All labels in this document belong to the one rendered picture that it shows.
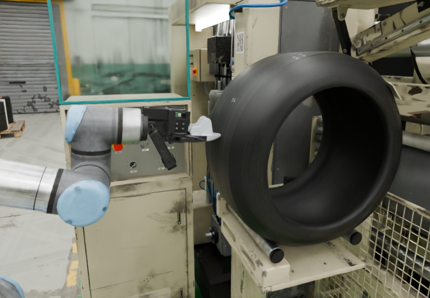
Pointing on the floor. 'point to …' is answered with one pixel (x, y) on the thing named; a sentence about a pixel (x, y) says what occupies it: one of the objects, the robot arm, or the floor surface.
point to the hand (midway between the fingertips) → (215, 137)
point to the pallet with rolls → (6, 117)
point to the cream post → (255, 41)
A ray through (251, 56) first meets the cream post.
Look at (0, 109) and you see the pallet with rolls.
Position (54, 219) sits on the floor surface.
